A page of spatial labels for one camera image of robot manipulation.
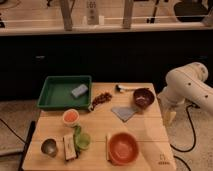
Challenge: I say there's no bunch of dried red berries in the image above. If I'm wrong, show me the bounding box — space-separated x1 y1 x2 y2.
89 92 112 111

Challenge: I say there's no metal cup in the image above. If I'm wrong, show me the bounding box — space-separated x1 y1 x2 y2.
41 139 58 157

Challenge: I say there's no dark maroon bowl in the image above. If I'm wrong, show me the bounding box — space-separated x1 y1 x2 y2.
133 88 155 109

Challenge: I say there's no white cup with orange filling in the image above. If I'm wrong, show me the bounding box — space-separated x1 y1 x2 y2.
62 109 79 127

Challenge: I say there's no grey sponge block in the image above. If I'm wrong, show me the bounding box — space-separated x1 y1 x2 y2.
71 84 88 98

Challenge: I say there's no black cable on floor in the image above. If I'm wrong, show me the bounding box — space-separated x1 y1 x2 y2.
169 103 198 171

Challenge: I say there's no brown rectangular box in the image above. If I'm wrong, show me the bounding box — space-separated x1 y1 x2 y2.
63 134 77 161

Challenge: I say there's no green cup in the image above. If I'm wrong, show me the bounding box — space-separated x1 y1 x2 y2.
75 133 91 150

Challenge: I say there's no green spoon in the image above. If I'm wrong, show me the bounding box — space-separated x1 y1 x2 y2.
74 125 82 136

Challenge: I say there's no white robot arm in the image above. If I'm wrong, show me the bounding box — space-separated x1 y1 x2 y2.
157 62 213 126

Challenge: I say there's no green plastic tray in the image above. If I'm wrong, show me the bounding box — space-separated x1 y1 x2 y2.
37 75 92 111

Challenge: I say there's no grey towel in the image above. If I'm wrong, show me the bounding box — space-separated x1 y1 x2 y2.
111 107 137 122

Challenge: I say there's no red bowl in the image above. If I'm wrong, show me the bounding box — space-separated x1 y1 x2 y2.
107 132 139 166

